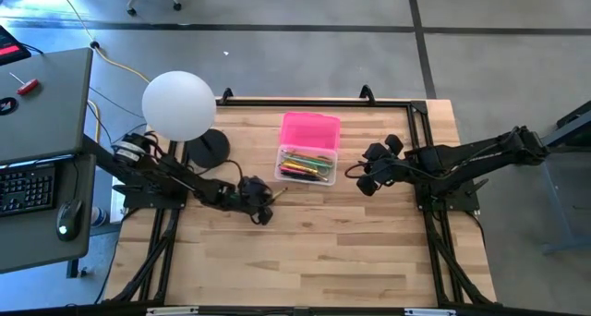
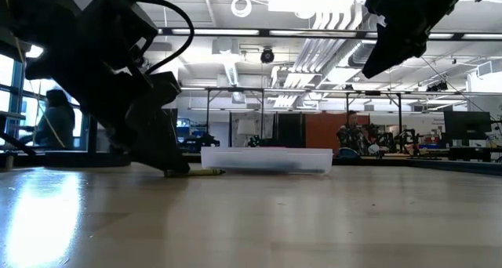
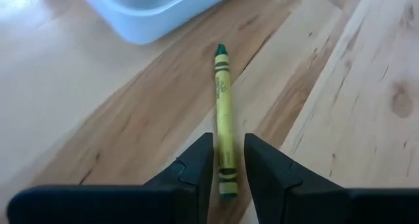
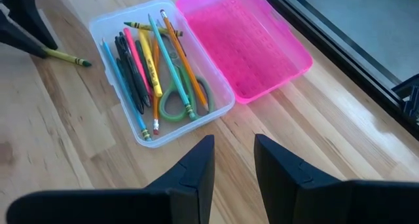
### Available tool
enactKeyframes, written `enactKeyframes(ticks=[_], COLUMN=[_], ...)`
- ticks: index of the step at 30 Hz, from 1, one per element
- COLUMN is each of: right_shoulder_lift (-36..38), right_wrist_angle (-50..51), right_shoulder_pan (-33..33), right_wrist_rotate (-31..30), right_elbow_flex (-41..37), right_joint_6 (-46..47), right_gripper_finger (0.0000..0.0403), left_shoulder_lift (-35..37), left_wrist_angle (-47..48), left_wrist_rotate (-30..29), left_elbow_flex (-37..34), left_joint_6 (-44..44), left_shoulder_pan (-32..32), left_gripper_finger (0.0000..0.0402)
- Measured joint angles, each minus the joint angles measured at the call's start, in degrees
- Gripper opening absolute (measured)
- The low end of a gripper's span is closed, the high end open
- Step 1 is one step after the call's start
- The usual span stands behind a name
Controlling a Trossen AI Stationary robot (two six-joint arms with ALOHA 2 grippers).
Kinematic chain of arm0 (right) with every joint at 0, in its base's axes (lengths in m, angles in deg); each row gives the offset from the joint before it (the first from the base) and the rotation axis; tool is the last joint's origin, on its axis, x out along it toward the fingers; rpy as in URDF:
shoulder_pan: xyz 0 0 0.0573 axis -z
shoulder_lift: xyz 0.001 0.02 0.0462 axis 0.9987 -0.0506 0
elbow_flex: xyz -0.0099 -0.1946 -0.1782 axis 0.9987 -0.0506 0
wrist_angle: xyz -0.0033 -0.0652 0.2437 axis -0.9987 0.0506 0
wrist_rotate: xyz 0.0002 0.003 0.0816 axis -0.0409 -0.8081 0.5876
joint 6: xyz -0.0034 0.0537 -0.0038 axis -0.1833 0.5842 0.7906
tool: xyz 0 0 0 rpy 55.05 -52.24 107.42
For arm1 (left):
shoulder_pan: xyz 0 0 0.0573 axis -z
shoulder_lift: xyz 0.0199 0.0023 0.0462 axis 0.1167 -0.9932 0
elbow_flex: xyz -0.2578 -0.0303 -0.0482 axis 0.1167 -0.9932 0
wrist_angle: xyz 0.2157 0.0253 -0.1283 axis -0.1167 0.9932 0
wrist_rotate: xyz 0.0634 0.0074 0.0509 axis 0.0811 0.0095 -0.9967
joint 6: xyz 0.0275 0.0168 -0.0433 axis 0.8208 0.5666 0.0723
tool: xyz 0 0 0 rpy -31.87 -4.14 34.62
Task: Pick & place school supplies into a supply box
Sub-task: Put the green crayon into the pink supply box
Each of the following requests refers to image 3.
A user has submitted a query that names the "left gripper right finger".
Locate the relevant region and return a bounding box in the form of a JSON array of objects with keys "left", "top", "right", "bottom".
[{"left": 244, "top": 133, "right": 419, "bottom": 224}]

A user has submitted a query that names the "yellow-green Crayola crayon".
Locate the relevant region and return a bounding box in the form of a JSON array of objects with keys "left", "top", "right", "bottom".
[{"left": 213, "top": 43, "right": 239, "bottom": 201}]

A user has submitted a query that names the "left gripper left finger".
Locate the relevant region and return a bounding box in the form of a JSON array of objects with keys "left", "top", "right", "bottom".
[{"left": 6, "top": 132, "right": 215, "bottom": 224}]

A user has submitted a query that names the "clear supply box pink lid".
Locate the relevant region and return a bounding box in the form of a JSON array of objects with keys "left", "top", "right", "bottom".
[{"left": 72, "top": 0, "right": 245, "bottom": 46}]

